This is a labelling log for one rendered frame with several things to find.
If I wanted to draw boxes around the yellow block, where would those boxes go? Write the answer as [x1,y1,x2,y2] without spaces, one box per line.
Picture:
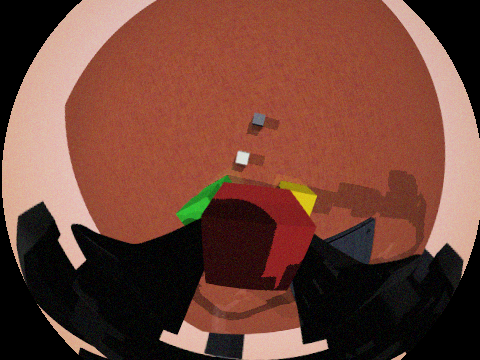
[279,180,317,216]

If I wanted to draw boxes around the green block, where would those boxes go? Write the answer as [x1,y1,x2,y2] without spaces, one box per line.
[176,183,220,225]
[199,175,232,195]

